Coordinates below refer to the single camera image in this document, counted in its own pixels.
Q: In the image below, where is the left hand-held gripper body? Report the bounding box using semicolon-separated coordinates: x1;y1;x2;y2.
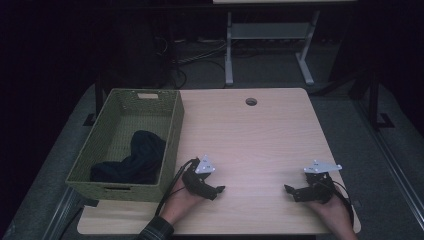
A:
181;154;217;198

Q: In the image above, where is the person's left hand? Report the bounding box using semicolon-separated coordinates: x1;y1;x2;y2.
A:
160;178;205;225

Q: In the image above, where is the black stand post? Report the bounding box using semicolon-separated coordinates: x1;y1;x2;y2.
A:
366;71;396;131
83;76;104;127

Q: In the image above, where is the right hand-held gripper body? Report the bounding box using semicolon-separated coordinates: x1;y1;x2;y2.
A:
301;159;343;205

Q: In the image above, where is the black printed t-shirt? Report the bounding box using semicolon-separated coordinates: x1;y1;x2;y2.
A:
89;129;167;185

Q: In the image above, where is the green woven basket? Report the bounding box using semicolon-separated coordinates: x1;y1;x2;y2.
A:
65;87;185;203

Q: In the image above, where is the bundle of floor cables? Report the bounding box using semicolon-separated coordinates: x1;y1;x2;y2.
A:
154;35;229;90

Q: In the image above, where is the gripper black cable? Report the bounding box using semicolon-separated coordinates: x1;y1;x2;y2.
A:
155;158;199;217
328;179;356;231

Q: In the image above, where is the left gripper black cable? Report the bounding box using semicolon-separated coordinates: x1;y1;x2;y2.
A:
155;158;199;217

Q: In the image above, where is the grey metal desk frame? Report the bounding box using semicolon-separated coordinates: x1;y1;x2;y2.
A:
224;9;321;87

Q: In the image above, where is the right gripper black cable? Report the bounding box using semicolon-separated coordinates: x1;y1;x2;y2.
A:
328;179;356;231

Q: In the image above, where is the metal floor rail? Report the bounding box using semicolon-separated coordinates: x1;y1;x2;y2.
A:
354;98;424;231
42;187;83;240

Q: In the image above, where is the person's right hand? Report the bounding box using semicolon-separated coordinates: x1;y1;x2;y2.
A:
304;193;355;234

